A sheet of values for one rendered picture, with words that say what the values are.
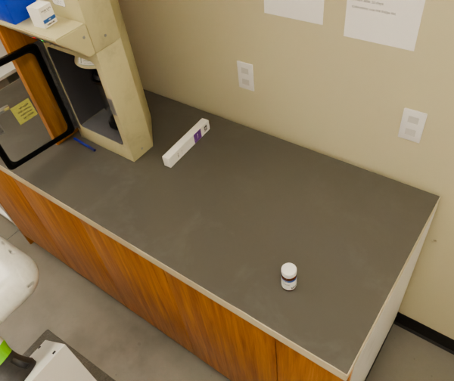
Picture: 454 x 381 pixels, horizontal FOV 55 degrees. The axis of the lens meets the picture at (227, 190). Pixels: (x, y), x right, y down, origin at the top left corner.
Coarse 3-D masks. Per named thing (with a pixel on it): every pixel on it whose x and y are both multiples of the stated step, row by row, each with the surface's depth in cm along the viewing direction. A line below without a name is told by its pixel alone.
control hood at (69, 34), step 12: (0, 24) 139; (12, 24) 135; (24, 24) 134; (60, 24) 131; (72, 24) 130; (84, 24) 130; (36, 36) 130; (48, 36) 126; (60, 36) 126; (72, 36) 128; (84, 36) 131; (72, 48) 130; (84, 48) 133
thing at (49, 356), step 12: (48, 348) 103; (60, 348) 94; (36, 360) 103; (48, 360) 93; (60, 360) 95; (72, 360) 98; (36, 372) 92; (48, 372) 93; (60, 372) 96; (72, 372) 100; (84, 372) 104
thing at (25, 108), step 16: (16, 64) 151; (32, 64) 155; (0, 80) 149; (16, 80) 153; (32, 80) 158; (0, 96) 152; (16, 96) 156; (32, 96) 160; (48, 96) 165; (0, 112) 154; (16, 112) 158; (32, 112) 163; (48, 112) 168; (16, 128) 161; (32, 128) 166; (48, 128) 171; (64, 128) 176; (16, 144) 164; (32, 144) 169; (16, 160) 167
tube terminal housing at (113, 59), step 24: (48, 0) 134; (72, 0) 127; (96, 0) 130; (96, 24) 133; (120, 24) 149; (96, 48) 137; (120, 48) 145; (120, 72) 148; (120, 96) 152; (144, 96) 178; (120, 120) 157; (144, 120) 167; (120, 144) 169; (144, 144) 172
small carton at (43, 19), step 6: (30, 6) 128; (36, 6) 127; (42, 6) 127; (48, 6) 129; (30, 12) 128; (36, 12) 127; (42, 12) 128; (48, 12) 129; (36, 18) 129; (42, 18) 128; (48, 18) 130; (54, 18) 132; (36, 24) 131; (42, 24) 130; (48, 24) 131
